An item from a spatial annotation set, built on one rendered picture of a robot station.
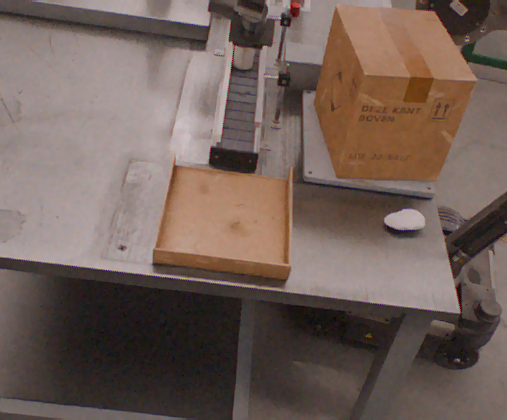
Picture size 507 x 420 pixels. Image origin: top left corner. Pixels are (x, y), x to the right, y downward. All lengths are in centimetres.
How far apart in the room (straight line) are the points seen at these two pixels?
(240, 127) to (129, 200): 32
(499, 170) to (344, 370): 141
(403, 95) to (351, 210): 27
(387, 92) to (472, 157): 191
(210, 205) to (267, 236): 14
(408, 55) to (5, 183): 87
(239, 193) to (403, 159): 37
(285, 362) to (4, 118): 114
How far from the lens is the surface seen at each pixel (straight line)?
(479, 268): 240
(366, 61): 145
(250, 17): 153
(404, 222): 148
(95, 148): 159
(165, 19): 201
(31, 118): 169
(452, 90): 149
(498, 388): 243
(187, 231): 139
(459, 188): 311
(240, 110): 166
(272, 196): 150
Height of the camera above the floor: 180
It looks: 42 degrees down
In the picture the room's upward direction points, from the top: 10 degrees clockwise
